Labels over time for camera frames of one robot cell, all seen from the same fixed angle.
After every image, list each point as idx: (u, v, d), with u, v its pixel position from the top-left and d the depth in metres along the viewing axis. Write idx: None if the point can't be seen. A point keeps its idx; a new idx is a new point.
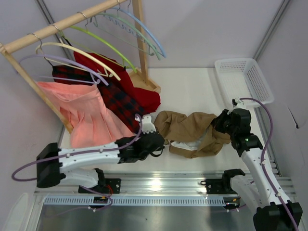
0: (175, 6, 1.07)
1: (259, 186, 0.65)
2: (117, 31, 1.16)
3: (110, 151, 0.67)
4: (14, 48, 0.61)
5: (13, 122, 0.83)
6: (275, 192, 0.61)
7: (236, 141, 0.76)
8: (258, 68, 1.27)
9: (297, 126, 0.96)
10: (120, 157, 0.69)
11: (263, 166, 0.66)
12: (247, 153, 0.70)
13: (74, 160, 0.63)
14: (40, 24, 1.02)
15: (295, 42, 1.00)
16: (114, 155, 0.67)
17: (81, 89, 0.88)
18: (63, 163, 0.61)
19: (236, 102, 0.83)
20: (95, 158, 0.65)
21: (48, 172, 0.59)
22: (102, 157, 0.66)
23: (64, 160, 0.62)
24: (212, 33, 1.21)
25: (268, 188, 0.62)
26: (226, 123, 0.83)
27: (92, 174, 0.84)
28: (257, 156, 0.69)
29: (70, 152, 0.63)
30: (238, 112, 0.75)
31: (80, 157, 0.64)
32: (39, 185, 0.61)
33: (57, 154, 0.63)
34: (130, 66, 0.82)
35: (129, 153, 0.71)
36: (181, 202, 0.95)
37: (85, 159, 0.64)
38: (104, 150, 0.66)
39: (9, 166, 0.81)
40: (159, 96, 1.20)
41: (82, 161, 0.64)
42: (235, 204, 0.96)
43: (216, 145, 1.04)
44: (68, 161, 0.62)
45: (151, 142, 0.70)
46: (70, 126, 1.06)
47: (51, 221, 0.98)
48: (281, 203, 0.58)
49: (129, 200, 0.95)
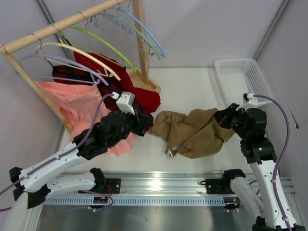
0: (175, 7, 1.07)
1: (266, 204, 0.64)
2: (117, 31, 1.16)
3: (70, 153, 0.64)
4: (14, 48, 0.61)
5: (13, 123, 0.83)
6: (283, 215, 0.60)
7: (247, 148, 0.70)
8: (258, 68, 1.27)
9: (297, 125, 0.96)
10: (82, 154, 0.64)
11: (273, 184, 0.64)
12: (259, 166, 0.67)
13: (35, 177, 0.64)
14: (40, 23, 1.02)
15: (295, 42, 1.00)
16: (74, 156, 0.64)
17: (81, 89, 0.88)
18: (26, 185, 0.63)
19: (248, 98, 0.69)
20: (55, 167, 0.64)
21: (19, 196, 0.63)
22: (62, 162, 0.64)
23: (25, 182, 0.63)
24: (212, 34, 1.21)
25: (275, 209, 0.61)
26: (235, 122, 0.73)
27: (86, 176, 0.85)
28: (269, 172, 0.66)
29: (29, 172, 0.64)
30: (253, 116, 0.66)
31: (39, 173, 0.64)
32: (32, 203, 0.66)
33: (18, 178, 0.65)
34: (130, 66, 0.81)
35: (92, 146, 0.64)
36: (181, 202, 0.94)
37: (45, 173, 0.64)
38: (59, 156, 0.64)
39: (9, 166, 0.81)
40: (158, 96, 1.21)
41: (42, 176, 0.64)
42: (234, 204, 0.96)
43: (217, 141, 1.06)
44: (30, 181, 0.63)
45: (107, 128, 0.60)
46: (70, 126, 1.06)
47: (51, 221, 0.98)
48: (287, 227, 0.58)
49: (129, 200, 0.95)
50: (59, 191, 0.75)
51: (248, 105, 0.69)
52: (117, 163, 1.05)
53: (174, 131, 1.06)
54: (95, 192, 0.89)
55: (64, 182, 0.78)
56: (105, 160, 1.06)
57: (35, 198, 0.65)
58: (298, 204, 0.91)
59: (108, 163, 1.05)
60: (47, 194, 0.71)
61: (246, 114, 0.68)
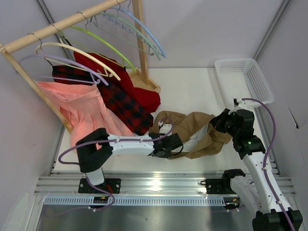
0: (175, 7, 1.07)
1: (260, 191, 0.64)
2: (117, 31, 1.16)
3: (148, 142, 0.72)
4: (14, 48, 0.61)
5: (13, 122, 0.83)
6: (276, 199, 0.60)
7: (238, 144, 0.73)
8: (258, 68, 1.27)
9: (297, 126, 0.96)
10: (154, 149, 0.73)
11: (264, 171, 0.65)
12: (249, 158, 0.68)
13: (121, 145, 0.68)
14: (40, 24, 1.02)
15: (295, 42, 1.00)
16: (151, 146, 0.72)
17: (81, 89, 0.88)
18: (113, 147, 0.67)
19: (237, 102, 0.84)
20: (136, 146, 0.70)
21: (101, 154, 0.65)
22: (142, 146, 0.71)
23: (114, 144, 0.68)
24: (212, 34, 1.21)
25: (269, 194, 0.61)
26: (227, 124, 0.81)
27: (101, 173, 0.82)
28: (259, 161, 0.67)
29: (119, 138, 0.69)
30: (242, 114, 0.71)
31: (125, 144, 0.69)
32: (84, 168, 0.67)
33: (106, 139, 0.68)
34: (130, 66, 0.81)
35: (160, 144, 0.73)
36: (181, 202, 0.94)
37: (130, 146, 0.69)
38: (143, 139, 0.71)
39: (10, 166, 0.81)
40: (158, 96, 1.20)
41: (126, 147, 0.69)
42: (234, 204, 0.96)
43: (216, 143, 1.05)
44: (117, 146, 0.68)
45: (176, 139, 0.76)
46: (70, 126, 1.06)
47: (51, 221, 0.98)
48: (281, 211, 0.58)
49: (129, 200, 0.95)
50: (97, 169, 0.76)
51: (238, 107, 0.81)
52: (117, 162, 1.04)
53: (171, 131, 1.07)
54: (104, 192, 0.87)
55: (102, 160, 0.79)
56: None
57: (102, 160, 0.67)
58: (298, 204, 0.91)
59: (108, 163, 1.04)
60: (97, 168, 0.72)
61: (236, 114, 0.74)
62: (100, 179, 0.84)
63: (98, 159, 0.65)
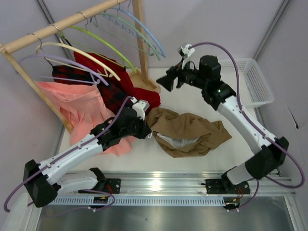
0: (174, 7, 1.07)
1: (245, 133, 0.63)
2: (117, 31, 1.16)
3: (90, 143, 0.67)
4: (14, 48, 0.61)
5: (12, 122, 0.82)
6: (263, 134, 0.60)
7: (209, 96, 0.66)
8: (258, 68, 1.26)
9: (297, 125, 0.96)
10: (100, 142, 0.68)
11: (243, 114, 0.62)
12: (224, 105, 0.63)
13: (57, 166, 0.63)
14: (40, 24, 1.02)
15: (295, 43, 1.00)
16: (95, 144, 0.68)
17: (81, 89, 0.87)
18: (48, 174, 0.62)
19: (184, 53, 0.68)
20: (77, 155, 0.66)
21: (38, 188, 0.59)
22: (84, 151, 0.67)
23: (47, 171, 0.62)
24: (212, 34, 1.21)
25: (255, 133, 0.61)
26: (188, 79, 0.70)
27: (88, 174, 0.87)
28: (235, 105, 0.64)
29: (51, 161, 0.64)
30: (208, 63, 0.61)
31: (61, 162, 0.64)
32: (39, 202, 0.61)
33: (38, 170, 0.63)
34: (130, 65, 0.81)
35: (108, 137, 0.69)
36: (181, 202, 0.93)
37: (68, 161, 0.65)
38: (82, 144, 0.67)
39: (10, 166, 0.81)
40: (159, 96, 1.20)
41: (65, 164, 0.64)
42: (235, 204, 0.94)
43: (201, 146, 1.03)
44: (53, 170, 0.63)
45: (122, 115, 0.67)
46: (70, 126, 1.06)
47: (51, 221, 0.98)
48: (271, 143, 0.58)
49: (129, 200, 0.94)
50: (68, 187, 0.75)
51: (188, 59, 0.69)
52: (118, 162, 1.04)
53: (158, 122, 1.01)
54: (103, 192, 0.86)
55: (70, 179, 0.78)
56: (104, 158, 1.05)
57: (49, 189, 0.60)
58: (298, 204, 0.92)
59: (108, 162, 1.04)
60: (58, 189, 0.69)
61: (200, 64, 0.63)
62: (91, 181, 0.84)
63: (38, 192, 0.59)
